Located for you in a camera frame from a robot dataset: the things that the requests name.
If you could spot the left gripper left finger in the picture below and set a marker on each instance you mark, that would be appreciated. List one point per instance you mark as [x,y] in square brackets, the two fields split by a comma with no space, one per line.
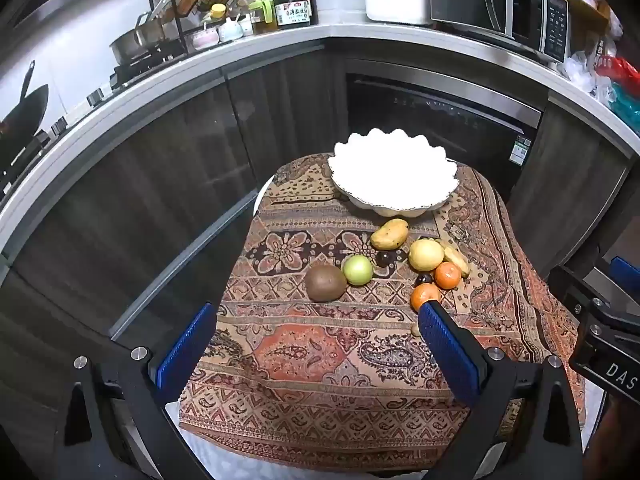
[115,424]

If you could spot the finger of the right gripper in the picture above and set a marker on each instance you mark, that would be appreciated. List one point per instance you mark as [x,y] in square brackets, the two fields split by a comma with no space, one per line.
[624,273]

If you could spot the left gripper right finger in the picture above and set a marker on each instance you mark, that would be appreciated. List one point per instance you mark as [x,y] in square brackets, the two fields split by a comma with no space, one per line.
[545,442]

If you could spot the orange tangerine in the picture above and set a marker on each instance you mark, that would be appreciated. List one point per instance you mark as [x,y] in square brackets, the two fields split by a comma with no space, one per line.
[447,275]
[422,294]

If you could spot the dark plum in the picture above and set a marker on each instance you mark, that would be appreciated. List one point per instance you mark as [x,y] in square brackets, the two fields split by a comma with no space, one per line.
[423,278]
[384,258]

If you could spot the small banana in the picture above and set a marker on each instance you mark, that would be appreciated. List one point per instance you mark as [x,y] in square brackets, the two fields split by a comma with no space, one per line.
[452,255]

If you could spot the yellow lemon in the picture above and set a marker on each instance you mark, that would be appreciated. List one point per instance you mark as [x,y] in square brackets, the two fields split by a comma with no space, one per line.
[425,254]

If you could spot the green apple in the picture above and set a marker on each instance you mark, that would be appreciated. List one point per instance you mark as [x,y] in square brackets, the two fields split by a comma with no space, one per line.
[358,270]

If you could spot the yellow mango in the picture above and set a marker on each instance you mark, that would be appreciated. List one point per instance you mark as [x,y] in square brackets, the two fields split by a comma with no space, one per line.
[391,235]

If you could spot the brown kiwi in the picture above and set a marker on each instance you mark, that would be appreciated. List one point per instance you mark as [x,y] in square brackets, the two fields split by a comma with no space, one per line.
[325,283]

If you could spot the teal snack bag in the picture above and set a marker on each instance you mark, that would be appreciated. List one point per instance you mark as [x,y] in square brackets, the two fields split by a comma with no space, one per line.
[626,107]

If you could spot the built-in black dishwasher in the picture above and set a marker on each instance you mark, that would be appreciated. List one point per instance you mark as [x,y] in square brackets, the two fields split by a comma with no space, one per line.
[481,127]

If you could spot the red snack bag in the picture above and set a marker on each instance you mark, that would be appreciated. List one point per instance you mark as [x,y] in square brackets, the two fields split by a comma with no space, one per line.
[621,72]

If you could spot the patterned paisley tablecloth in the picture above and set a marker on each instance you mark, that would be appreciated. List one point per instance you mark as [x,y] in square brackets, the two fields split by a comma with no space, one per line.
[380,339]

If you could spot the white scalloped fruit bowl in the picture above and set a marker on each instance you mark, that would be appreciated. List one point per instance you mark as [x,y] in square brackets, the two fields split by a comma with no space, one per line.
[393,174]

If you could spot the black wok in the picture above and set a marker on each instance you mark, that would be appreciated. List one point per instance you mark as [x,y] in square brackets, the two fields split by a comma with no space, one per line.
[24,120]

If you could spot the silver microwave oven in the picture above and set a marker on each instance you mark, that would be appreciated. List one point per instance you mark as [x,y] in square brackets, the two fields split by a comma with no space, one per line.
[540,27]

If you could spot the steel saucepan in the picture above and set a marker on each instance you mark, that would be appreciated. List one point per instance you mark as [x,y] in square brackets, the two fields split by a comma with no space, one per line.
[141,39]

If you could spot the dark sauce bottle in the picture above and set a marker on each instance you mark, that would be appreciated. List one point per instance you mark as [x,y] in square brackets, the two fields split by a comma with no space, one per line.
[313,12]

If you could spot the yellow cap jar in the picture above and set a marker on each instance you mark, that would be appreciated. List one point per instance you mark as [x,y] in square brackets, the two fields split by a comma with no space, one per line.
[217,12]

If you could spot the large soy sauce bottle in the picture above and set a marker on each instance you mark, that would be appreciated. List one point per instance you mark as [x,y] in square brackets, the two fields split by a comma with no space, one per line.
[291,13]

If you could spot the green lidded oil bottle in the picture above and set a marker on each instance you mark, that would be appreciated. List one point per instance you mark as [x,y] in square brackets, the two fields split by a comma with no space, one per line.
[262,16]

